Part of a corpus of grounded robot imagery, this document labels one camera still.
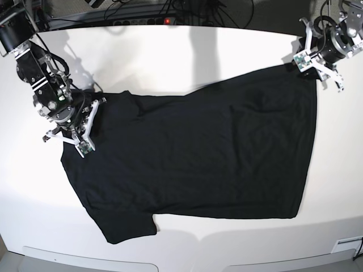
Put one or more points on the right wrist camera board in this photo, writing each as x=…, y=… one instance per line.
x=84, y=148

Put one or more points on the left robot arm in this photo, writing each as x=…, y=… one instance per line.
x=351, y=15

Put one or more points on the black T-shirt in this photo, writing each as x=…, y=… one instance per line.
x=235, y=149

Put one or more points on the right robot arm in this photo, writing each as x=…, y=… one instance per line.
x=55, y=96

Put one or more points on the black power strip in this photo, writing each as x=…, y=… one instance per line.
x=145, y=21

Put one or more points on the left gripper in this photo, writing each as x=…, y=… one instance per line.
x=329, y=48

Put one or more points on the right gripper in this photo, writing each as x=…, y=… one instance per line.
x=75, y=114

